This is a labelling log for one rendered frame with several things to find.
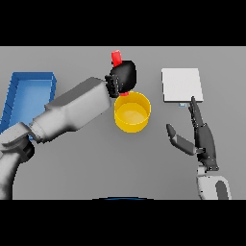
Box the blue tray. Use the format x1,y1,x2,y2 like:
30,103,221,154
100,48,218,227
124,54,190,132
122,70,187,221
0,71,58,141

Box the red beaker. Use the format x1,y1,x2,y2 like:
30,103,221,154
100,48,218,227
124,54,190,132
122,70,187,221
111,49,131,97

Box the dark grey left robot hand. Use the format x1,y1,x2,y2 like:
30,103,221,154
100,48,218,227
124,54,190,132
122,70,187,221
104,59,137,99

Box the yellow bowl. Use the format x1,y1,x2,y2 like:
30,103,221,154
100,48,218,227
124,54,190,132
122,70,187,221
113,91,152,134

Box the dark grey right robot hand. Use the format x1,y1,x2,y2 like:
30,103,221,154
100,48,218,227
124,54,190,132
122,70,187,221
165,95,220,172

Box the pale square measuring scale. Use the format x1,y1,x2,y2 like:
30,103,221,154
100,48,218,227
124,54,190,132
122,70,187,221
160,67,205,108

